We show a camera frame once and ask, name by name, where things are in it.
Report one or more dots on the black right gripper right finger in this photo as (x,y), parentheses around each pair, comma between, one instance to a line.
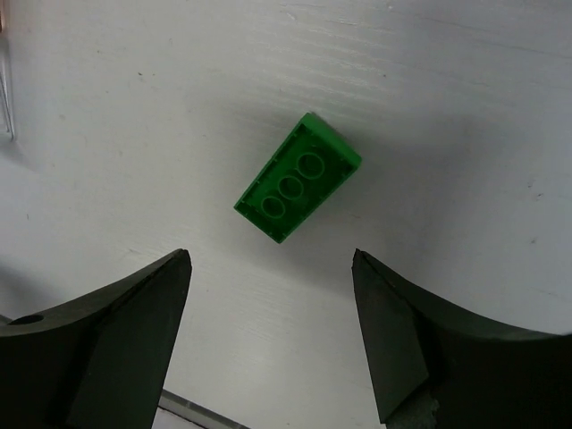
(434,364)

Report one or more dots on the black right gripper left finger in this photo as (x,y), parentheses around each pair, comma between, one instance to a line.
(98,361)

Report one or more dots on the green flat lego plate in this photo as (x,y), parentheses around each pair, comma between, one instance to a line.
(310,164)

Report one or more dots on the clear divided plastic container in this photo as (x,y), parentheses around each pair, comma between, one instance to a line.
(7,113)

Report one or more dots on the aluminium frame rail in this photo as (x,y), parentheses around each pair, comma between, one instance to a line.
(194,413)

